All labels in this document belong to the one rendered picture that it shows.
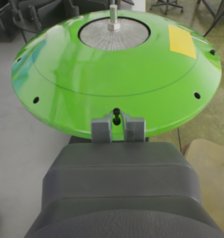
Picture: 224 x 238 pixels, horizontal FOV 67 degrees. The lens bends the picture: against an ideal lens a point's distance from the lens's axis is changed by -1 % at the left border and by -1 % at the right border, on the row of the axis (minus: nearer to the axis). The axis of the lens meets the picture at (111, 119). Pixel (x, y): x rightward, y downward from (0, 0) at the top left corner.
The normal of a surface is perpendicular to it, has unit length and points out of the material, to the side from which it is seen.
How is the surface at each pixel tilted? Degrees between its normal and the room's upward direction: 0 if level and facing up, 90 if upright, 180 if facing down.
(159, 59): 11
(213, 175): 0
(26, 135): 0
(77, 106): 24
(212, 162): 0
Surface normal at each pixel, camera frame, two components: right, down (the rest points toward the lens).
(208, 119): -0.04, -0.62
